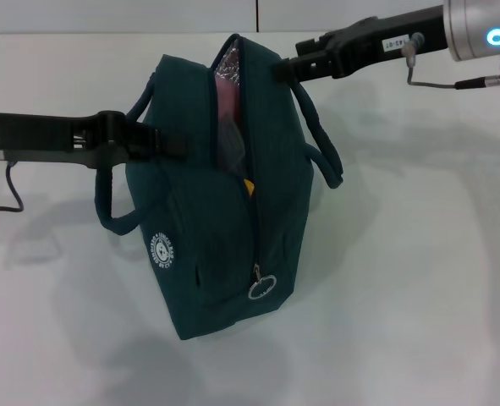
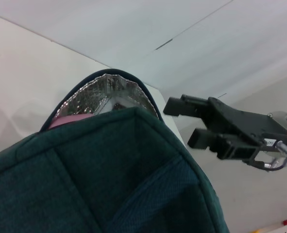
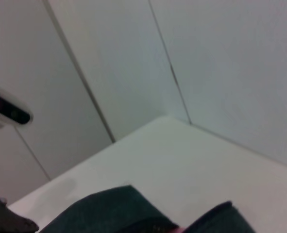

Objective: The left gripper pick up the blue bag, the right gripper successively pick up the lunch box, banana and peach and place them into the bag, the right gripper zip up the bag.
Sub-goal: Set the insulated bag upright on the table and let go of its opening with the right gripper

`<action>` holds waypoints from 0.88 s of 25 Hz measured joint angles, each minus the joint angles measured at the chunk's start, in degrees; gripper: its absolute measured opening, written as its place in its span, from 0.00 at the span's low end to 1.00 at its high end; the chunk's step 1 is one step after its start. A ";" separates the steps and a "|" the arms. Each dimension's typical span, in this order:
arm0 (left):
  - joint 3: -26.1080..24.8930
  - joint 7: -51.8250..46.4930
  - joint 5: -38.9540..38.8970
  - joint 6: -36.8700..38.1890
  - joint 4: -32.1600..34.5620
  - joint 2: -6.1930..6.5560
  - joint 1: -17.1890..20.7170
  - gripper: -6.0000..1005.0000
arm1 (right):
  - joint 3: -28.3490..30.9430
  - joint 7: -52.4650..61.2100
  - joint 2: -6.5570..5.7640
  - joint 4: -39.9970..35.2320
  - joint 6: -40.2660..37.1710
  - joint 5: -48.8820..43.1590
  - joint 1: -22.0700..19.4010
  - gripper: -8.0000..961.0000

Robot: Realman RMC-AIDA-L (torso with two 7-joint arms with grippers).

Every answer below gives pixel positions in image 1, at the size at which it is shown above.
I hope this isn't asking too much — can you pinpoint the pink toy peach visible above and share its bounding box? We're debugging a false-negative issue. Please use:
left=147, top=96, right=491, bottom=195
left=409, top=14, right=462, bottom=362
left=217, top=78, right=240, bottom=118

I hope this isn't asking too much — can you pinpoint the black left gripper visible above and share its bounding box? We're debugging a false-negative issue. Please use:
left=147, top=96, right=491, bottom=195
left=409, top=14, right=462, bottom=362
left=0, top=108, right=190, bottom=171

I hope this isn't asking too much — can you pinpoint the left gripper cable with plug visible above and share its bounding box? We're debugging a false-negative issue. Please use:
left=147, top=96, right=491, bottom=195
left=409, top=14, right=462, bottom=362
left=0, top=162, right=25, bottom=215

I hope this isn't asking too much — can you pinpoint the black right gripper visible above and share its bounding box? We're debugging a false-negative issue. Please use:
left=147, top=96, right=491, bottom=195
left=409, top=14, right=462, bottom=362
left=273, top=1, right=448, bottom=85

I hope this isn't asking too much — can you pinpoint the dark teal lunch bag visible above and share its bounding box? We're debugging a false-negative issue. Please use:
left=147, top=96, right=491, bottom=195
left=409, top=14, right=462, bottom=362
left=95, top=34, right=344, bottom=342

